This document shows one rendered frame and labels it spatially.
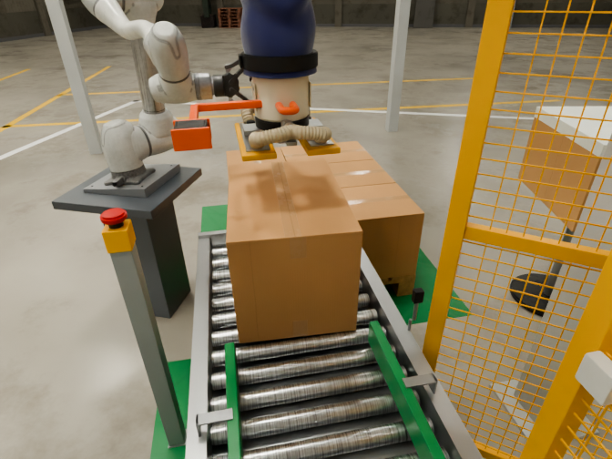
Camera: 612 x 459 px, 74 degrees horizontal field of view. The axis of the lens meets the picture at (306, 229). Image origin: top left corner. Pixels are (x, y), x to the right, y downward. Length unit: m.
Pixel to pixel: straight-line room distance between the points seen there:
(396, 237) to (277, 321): 1.06
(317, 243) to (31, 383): 1.63
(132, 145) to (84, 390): 1.14
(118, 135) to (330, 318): 1.26
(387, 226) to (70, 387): 1.70
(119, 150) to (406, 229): 1.46
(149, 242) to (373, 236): 1.13
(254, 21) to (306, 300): 0.82
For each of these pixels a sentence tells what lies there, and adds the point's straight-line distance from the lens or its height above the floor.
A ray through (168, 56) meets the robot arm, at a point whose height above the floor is 1.39.
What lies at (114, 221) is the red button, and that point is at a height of 1.03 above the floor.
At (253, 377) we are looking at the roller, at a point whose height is 0.54.
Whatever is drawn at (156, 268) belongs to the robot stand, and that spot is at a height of 0.34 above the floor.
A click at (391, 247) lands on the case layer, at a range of 2.26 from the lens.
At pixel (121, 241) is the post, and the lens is 1.25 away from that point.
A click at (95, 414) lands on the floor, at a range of 2.13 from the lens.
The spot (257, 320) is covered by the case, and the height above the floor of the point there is 0.65.
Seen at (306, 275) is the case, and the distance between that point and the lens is 1.27.
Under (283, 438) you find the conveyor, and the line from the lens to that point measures 1.27.
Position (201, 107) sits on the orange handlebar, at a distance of 1.26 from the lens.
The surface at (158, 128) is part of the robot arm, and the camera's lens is 2.12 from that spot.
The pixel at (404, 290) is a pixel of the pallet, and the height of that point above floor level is 0.03.
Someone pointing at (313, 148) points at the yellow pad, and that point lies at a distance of 1.22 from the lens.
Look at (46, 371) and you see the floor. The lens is 2.42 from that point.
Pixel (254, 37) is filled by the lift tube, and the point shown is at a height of 1.45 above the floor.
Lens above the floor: 1.57
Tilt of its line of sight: 31 degrees down
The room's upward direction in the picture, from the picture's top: 1 degrees counter-clockwise
